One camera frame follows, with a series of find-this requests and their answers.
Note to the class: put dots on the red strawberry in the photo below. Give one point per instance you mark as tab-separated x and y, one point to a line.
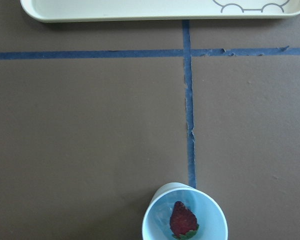
183	223

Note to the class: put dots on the light blue cup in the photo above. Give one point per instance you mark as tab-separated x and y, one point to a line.
212	224

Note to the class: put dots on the cream bear tray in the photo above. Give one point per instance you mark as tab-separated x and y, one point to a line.
62	11

